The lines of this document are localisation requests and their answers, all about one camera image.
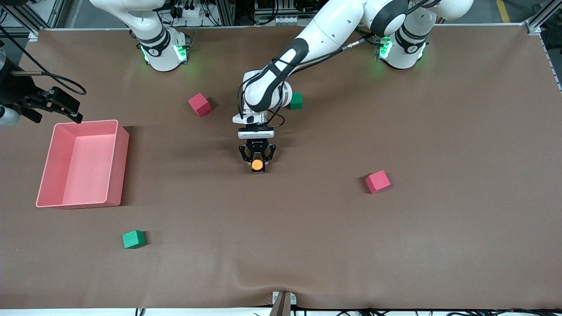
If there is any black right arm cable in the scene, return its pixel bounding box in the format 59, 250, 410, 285
0, 25, 87, 96

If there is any grey metal clamp bracket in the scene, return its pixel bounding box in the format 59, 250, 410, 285
271, 291, 297, 316

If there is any pink plastic bin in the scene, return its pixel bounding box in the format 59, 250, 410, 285
36, 119, 130, 209

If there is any red foam cube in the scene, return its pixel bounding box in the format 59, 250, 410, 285
365, 170, 392, 194
188, 92, 212, 118

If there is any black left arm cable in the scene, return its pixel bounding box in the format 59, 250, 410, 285
237, 37, 367, 130

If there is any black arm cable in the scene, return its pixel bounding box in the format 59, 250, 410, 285
237, 37, 367, 130
0, 25, 87, 96

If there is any aluminium frame profile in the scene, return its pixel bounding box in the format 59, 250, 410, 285
214, 0, 236, 27
0, 0, 73, 42
525, 0, 562, 36

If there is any white socket strip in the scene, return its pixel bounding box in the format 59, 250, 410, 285
271, 15, 317, 25

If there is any white power strip with plugs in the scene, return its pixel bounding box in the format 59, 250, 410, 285
169, 2, 203, 19

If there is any brown table mat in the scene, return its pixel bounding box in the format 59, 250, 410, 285
0, 24, 562, 310

